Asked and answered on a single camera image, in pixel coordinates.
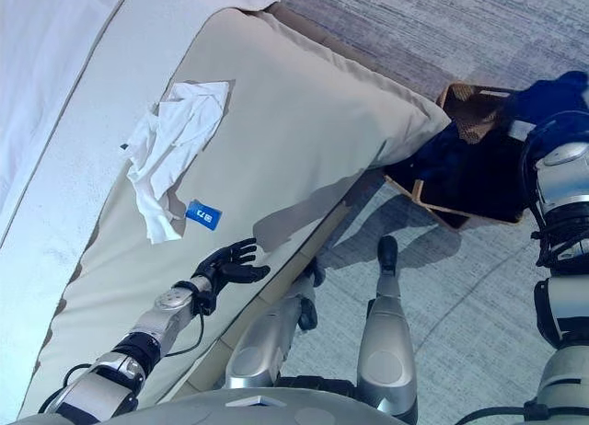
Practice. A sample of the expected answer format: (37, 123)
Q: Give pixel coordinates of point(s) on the large grey area rug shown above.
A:
(460, 29)

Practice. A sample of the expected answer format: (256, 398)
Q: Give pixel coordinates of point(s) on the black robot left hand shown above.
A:
(230, 264)

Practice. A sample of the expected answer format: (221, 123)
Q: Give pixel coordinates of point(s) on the bed with beige cover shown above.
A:
(299, 121)

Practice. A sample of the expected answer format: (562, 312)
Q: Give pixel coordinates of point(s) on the white duvet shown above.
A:
(46, 75)

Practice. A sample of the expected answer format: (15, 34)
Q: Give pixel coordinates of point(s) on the white garment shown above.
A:
(175, 135)

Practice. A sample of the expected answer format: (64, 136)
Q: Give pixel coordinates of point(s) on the navy blue garment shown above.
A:
(460, 167)

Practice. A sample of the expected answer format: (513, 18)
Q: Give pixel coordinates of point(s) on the silver robot left leg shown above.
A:
(262, 342)

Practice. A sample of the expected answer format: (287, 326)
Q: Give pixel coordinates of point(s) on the brown wicker basket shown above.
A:
(458, 94)

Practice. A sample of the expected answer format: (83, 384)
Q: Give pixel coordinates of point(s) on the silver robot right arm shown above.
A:
(561, 163)

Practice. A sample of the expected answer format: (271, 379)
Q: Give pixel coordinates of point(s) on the grey robot torso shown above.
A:
(207, 411)

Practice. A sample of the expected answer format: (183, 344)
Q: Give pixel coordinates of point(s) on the blue tag with white print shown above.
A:
(204, 214)

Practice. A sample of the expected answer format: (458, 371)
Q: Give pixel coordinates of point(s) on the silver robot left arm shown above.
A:
(161, 319)

